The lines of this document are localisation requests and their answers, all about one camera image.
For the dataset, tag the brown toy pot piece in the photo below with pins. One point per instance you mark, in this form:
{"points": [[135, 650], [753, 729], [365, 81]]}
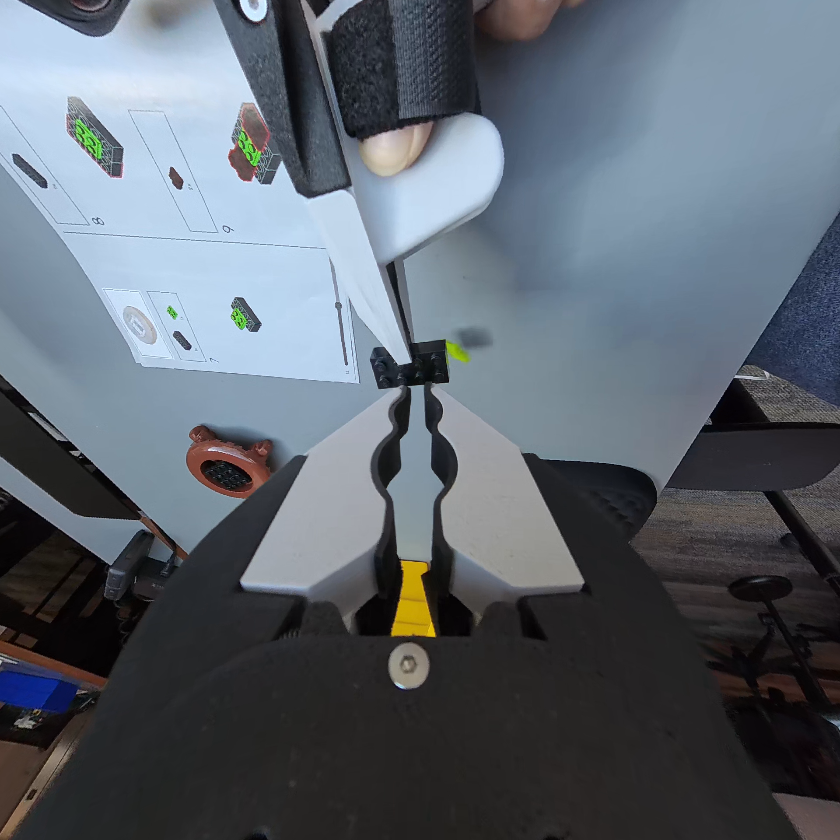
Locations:
{"points": [[226, 463]]}

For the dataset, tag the black desk frame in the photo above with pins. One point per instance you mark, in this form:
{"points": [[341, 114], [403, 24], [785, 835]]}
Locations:
{"points": [[65, 472]]}

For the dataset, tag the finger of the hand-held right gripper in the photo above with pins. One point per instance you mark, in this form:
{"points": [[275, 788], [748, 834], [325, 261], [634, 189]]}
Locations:
{"points": [[403, 302], [364, 262]]}

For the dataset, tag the blue grey backpack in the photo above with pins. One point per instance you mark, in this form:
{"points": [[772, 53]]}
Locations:
{"points": [[807, 315]]}

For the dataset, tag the black office chair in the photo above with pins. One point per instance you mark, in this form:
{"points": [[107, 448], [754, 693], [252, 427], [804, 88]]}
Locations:
{"points": [[754, 459]]}

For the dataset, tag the yellow plastic bin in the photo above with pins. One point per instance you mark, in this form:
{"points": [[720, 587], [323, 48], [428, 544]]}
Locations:
{"points": [[413, 597]]}

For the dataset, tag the blue box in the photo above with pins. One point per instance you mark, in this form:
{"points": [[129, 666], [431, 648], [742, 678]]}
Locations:
{"points": [[33, 692]]}

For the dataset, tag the person's right hand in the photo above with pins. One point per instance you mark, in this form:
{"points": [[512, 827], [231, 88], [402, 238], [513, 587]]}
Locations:
{"points": [[394, 151]]}

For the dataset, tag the lime green toy brick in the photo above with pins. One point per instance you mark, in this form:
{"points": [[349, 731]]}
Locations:
{"points": [[458, 353]]}

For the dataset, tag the grey desk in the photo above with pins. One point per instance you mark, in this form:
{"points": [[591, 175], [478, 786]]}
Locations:
{"points": [[623, 262]]}

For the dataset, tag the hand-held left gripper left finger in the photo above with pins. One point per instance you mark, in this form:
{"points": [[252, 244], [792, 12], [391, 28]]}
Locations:
{"points": [[321, 525]]}

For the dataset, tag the black mesh chair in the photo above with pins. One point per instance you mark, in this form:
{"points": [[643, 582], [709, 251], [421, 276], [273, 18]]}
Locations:
{"points": [[604, 499]]}

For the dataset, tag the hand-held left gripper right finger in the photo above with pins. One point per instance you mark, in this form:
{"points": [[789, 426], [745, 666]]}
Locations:
{"points": [[505, 518]]}

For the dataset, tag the black toy brick plate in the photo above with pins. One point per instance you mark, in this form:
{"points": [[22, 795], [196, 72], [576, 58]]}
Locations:
{"points": [[394, 371]]}

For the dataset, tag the open instruction booklet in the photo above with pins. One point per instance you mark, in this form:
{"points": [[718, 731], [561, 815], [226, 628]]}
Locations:
{"points": [[164, 262]]}

